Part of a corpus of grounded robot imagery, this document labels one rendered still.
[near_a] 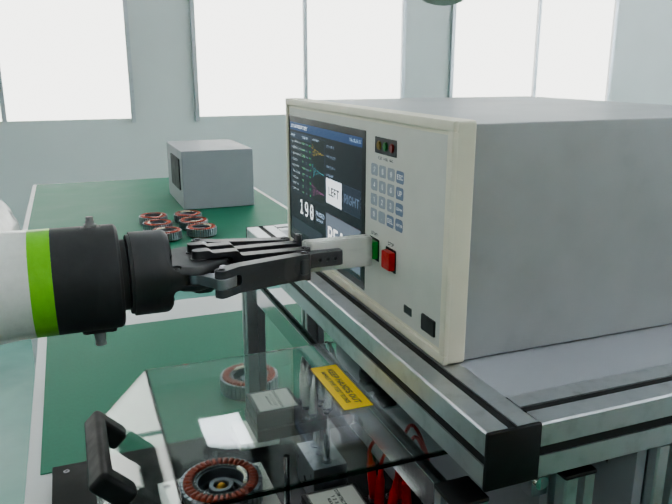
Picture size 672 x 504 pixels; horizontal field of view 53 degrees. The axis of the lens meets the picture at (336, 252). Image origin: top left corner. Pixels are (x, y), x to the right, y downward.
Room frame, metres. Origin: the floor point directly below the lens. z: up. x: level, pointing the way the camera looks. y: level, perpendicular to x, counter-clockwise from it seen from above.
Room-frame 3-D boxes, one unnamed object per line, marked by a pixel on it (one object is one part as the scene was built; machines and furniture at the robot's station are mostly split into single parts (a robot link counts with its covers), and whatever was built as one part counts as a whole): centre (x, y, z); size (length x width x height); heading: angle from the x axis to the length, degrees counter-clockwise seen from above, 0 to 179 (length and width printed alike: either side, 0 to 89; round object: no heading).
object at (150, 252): (0.59, 0.14, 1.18); 0.09 x 0.08 x 0.07; 111
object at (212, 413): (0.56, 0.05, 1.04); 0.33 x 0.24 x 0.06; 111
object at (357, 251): (0.65, 0.00, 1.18); 0.07 x 0.01 x 0.03; 111
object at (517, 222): (0.80, -0.19, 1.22); 0.44 x 0.39 x 0.20; 21
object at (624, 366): (0.81, -0.19, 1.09); 0.68 x 0.44 x 0.05; 21
